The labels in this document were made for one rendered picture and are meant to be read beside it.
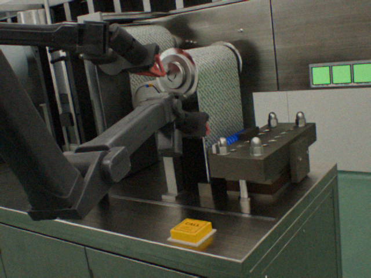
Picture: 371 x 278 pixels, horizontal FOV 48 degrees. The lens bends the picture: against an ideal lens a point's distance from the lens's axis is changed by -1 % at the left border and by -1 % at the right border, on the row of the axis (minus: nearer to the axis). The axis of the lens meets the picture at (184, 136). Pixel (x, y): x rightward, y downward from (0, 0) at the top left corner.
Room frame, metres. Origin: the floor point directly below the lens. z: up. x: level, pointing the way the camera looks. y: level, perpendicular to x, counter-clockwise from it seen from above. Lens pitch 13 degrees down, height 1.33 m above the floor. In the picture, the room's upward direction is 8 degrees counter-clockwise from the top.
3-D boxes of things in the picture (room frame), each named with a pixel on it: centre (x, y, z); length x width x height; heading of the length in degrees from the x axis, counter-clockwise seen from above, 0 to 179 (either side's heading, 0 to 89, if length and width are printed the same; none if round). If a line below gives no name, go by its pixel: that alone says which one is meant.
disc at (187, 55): (1.17, 0.00, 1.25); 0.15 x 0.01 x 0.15; 53
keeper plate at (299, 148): (1.15, -0.32, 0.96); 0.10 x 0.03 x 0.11; 143
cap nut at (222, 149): (1.09, -0.10, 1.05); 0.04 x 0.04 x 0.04
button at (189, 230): (0.89, 0.01, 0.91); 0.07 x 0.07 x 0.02; 53
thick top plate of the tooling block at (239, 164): (1.19, -0.24, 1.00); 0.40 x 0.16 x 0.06; 143
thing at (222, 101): (1.23, -0.12, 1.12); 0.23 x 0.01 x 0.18; 143
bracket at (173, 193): (1.16, 0.05, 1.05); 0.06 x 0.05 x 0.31; 143
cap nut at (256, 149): (1.04, -0.18, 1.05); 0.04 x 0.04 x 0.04
